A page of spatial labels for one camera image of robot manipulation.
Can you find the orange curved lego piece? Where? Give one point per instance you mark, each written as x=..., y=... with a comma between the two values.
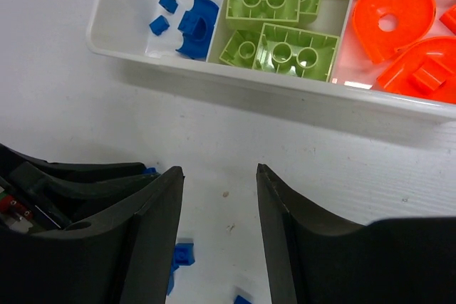
x=425, y=70

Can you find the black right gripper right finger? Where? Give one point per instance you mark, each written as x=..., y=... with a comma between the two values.
x=315, y=256

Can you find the orange round lego piece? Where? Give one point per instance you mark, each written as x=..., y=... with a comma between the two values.
x=385, y=27

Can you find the small green lego brick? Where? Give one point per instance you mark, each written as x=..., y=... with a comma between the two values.
x=241, y=49

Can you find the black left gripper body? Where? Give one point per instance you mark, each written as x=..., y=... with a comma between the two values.
x=37, y=195

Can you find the white divided sorting tray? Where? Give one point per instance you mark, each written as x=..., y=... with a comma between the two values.
x=120, y=28

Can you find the blue round lego piece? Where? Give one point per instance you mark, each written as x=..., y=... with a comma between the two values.
x=197, y=27

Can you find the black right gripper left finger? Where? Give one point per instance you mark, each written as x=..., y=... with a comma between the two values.
x=121, y=255

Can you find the small orange lego brick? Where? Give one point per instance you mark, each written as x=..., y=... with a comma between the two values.
x=448, y=19

